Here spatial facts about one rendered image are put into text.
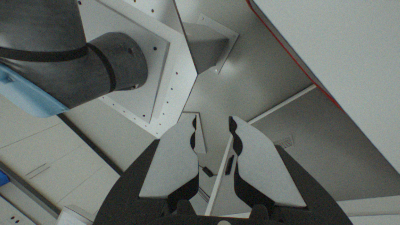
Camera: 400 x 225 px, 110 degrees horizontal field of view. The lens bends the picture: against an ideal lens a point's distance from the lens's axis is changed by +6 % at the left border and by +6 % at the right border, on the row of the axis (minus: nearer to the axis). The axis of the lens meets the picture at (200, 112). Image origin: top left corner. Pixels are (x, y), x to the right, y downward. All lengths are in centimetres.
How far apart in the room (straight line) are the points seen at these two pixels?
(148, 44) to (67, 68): 17
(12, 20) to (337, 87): 48
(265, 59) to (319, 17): 78
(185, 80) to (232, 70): 77
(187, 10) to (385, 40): 104
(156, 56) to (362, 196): 59
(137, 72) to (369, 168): 64
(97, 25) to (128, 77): 18
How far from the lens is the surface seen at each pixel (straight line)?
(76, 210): 116
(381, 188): 54
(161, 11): 38
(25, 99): 32
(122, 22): 44
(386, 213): 50
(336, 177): 58
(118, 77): 38
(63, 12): 30
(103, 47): 39
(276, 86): 113
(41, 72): 32
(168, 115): 45
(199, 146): 154
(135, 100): 50
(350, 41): 34
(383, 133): 42
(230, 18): 110
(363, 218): 47
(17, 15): 29
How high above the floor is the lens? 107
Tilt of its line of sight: 54 degrees down
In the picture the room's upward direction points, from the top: 140 degrees counter-clockwise
